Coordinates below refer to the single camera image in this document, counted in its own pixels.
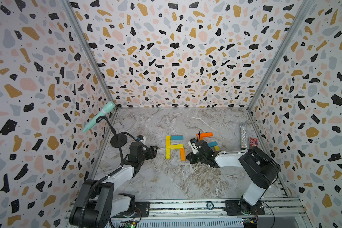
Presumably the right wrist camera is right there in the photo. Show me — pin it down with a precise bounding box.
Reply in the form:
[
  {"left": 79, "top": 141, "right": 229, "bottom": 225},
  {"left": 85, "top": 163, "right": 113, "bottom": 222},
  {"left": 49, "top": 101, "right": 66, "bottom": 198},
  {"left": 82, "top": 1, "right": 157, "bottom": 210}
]
[{"left": 188, "top": 138, "right": 199, "bottom": 154}]

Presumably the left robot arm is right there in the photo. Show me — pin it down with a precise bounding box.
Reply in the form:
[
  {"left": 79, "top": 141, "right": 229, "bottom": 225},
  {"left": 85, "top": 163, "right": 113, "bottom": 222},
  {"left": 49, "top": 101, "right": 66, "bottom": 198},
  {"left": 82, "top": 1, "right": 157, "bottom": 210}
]
[{"left": 69, "top": 140, "right": 158, "bottom": 228}]

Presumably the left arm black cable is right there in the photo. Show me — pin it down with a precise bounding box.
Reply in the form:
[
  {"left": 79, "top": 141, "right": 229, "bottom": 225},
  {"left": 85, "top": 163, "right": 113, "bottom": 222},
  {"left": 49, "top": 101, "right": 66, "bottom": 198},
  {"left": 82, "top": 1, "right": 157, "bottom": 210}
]
[{"left": 78, "top": 131, "right": 139, "bottom": 228}]

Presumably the teal block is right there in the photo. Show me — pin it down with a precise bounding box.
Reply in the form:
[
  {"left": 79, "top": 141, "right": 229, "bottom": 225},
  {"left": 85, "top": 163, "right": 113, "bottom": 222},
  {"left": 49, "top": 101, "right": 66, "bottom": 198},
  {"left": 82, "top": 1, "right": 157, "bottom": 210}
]
[
  {"left": 170, "top": 135, "right": 183, "bottom": 141},
  {"left": 208, "top": 142, "right": 218, "bottom": 147}
]

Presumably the black microphone stand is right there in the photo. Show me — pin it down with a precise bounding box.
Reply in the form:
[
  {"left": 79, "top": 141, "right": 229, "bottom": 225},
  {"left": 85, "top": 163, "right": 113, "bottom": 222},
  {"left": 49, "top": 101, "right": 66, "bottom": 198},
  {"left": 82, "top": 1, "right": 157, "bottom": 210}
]
[{"left": 98, "top": 116, "right": 128, "bottom": 148}]

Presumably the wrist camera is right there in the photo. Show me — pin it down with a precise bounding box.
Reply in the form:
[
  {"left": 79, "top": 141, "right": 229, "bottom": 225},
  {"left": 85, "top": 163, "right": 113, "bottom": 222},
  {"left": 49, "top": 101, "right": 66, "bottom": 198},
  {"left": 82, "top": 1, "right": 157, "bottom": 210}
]
[
  {"left": 188, "top": 138, "right": 199, "bottom": 154},
  {"left": 137, "top": 135, "right": 146, "bottom": 144}
]

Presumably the glitter tube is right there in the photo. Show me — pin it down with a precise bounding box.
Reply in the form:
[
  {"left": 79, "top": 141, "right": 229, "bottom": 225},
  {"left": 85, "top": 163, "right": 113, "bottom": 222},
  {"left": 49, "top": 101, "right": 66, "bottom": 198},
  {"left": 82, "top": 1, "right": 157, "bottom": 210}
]
[{"left": 240, "top": 123, "right": 248, "bottom": 150}]

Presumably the mint green microphone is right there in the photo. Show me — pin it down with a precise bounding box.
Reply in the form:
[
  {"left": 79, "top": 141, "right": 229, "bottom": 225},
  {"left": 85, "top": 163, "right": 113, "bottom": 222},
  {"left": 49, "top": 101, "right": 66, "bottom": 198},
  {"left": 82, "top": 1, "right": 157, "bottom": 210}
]
[{"left": 82, "top": 101, "right": 116, "bottom": 133}]

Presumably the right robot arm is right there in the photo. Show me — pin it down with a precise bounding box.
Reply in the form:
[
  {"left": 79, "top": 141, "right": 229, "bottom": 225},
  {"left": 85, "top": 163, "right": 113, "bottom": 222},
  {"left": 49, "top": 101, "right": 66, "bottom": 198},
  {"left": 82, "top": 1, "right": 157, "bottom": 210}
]
[{"left": 186, "top": 138, "right": 281, "bottom": 216}]

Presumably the pink card box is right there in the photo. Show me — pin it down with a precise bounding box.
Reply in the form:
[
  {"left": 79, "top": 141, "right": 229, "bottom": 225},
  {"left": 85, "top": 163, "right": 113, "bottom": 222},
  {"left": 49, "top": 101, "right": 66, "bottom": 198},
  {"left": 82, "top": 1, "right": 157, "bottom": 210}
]
[{"left": 249, "top": 137, "right": 258, "bottom": 147}]

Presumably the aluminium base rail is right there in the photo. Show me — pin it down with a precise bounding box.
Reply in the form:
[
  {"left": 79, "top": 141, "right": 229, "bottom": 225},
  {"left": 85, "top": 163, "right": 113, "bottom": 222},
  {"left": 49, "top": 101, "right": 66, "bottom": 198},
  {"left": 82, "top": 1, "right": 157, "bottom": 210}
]
[{"left": 64, "top": 198, "right": 311, "bottom": 228}]

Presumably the yellow block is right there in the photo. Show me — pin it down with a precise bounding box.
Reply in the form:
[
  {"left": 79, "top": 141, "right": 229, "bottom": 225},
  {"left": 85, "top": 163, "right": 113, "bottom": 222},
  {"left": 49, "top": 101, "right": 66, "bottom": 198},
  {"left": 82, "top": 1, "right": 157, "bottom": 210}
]
[
  {"left": 166, "top": 135, "right": 171, "bottom": 147},
  {"left": 165, "top": 146, "right": 171, "bottom": 160},
  {"left": 214, "top": 145, "right": 220, "bottom": 152},
  {"left": 170, "top": 144, "right": 184, "bottom": 150}
]

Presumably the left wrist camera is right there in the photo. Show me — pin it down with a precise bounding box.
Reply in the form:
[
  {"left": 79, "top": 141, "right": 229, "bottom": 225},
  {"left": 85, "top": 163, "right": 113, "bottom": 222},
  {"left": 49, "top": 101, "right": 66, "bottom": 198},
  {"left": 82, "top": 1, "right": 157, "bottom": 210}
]
[{"left": 137, "top": 135, "right": 146, "bottom": 144}]

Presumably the orange block small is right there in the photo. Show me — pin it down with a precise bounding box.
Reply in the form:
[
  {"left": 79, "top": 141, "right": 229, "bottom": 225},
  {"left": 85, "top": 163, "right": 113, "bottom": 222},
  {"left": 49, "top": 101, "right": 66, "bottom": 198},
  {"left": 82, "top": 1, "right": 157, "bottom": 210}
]
[{"left": 180, "top": 148, "right": 186, "bottom": 161}]

